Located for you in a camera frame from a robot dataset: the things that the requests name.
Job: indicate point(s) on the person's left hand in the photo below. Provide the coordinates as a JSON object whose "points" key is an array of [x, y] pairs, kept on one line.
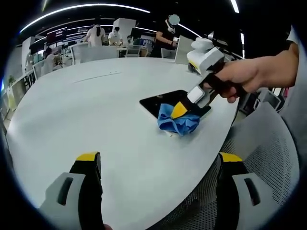
{"points": [[108, 227]]}

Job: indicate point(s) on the blue cleaning cloth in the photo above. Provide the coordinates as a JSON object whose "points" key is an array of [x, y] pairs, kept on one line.
{"points": [[180, 125]]}

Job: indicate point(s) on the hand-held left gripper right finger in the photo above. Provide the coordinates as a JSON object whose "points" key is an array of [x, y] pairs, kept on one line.
{"points": [[247, 191]]}

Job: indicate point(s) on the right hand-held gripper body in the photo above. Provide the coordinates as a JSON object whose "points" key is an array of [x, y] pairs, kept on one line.
{"points": [[206, 58]]}

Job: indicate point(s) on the green potted plant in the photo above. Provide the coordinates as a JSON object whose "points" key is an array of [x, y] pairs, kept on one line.
{"points": [[10, 80]]}

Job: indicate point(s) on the person's grey clothing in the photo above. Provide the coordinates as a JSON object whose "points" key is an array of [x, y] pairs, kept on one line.
{"points": [[295, 124]]}

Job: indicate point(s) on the white desk partition panel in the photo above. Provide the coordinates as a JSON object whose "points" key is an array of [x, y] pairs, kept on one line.
{"points": [[182, 51]]}

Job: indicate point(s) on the grey mesh office chair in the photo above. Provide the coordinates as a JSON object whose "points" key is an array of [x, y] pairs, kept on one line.
{"points": [[254, 148]]}

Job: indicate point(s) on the black tablet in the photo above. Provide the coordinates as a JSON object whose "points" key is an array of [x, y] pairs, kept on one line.
{"points": [[168, 98]]}

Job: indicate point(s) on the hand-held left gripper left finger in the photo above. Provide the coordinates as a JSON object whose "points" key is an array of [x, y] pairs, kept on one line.
{"points": [[72, 191]]}

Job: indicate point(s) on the person's right hand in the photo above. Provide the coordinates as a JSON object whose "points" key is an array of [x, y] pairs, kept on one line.
{"points": [[239, 76]]}

